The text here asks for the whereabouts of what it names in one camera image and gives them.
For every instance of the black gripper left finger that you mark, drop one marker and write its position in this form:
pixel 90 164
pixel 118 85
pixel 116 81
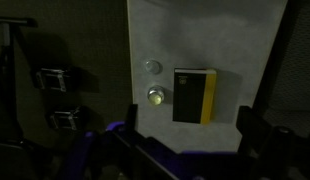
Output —
pixel 131 116

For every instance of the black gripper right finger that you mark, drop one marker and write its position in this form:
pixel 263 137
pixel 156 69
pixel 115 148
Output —
pixel 251 129

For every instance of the small clear glass object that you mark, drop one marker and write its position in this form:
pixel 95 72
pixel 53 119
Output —
pixel 156 95

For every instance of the black book yellow spine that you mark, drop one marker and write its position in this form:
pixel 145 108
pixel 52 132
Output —
pixel 190 96

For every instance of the black metal bracket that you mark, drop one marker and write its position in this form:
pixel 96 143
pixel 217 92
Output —
pixel 53 79
pixel 66 120

